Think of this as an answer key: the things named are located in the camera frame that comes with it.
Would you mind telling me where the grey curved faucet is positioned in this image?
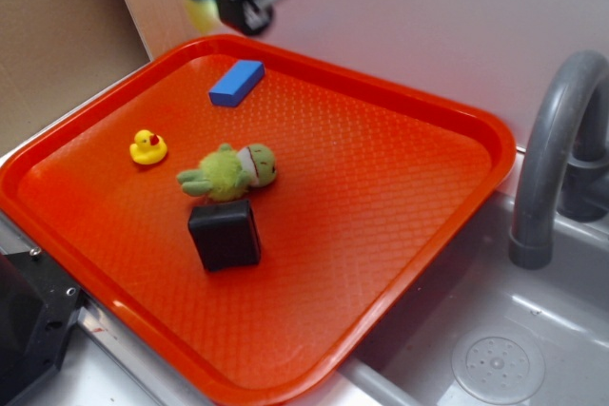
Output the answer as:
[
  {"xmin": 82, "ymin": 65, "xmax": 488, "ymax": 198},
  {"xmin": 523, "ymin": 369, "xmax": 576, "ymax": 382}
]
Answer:
[{"xmin": 509, "ymin": 50, "xmax": 608, "ymax": 270}]

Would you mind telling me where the green plush frog toy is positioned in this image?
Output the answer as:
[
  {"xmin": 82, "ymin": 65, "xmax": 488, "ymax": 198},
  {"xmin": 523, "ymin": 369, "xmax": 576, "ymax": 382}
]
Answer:
[{"xmin": 177, "ymin": 144, "xmax": 277, "ymax": 203}]

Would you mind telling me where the green and yellow sponge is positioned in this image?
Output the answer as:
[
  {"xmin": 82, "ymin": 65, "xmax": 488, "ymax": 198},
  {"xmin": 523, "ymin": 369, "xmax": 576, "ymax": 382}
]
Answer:
[{"xmin": 185, "ymin": 0, "xmax": 220, "ymax": 35}]

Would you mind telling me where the black rectangular block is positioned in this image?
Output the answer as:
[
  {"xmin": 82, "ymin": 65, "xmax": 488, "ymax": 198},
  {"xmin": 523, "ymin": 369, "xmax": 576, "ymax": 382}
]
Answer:
[{"xmin": 188, "ymin": 200, "xmax": 262, "ymax": 272}]

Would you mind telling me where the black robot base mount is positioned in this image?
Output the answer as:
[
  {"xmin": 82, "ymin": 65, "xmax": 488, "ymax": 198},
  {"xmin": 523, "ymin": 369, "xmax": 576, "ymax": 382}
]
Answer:
[{"xmin": 1, "ymin": 247, "xmax": 83, "ymax": 405}]

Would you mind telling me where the red plastic tray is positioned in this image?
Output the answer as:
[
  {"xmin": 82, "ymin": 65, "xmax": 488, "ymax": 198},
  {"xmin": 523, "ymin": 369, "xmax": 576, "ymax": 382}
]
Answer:
[{"xmin": 1, "ymin": 35, "xmax": 516, "ymax": 405}]

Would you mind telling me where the grey plastic sink basin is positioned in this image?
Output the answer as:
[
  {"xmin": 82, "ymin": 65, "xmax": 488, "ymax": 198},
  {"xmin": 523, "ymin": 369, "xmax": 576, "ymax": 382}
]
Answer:
[{"xmin": 349, "ymin": 189, "xmax": 609, "ymax": 406}]

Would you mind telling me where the yellow rubber duck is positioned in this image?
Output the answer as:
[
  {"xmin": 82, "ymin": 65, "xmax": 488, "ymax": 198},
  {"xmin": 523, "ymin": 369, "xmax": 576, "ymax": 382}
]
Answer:
[{"xmin": 129, "ymin": 129, "xmax": 167, "ymax": 165}]

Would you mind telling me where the blue rectangular block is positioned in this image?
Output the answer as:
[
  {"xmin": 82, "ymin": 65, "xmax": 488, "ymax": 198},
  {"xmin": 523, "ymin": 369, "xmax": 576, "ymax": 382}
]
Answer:
[{"xmin": 208, "ymin": 60, "xmax": 265, "ymax": 107}]

